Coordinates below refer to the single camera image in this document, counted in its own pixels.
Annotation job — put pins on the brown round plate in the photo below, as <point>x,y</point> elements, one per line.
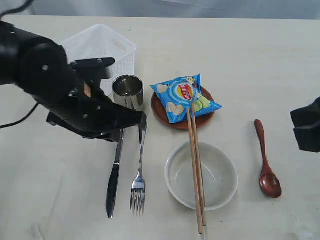
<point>160,112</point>

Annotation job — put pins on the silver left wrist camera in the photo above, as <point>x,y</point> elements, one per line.
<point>93,70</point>

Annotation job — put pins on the stainless steel cup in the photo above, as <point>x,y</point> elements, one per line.
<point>128,91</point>

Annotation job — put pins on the dark red wooden spoon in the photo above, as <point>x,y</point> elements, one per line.
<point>268,181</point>

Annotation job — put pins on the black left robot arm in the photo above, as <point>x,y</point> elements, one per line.
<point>35,64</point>

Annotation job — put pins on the white perforated plastic basket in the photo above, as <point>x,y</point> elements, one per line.
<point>100,41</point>

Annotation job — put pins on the white ceramic bowl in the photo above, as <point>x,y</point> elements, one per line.
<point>220,178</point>

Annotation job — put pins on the blue chips bag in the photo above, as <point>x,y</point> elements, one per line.
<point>181,93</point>

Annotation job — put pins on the silver table knife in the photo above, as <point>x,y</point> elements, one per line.
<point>111,192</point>

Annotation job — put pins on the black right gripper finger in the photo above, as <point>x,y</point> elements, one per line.
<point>308,138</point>
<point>306,116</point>

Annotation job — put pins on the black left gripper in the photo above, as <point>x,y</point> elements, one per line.
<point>89,113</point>

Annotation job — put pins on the light wooden chopstick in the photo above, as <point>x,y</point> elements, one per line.
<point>195,174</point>

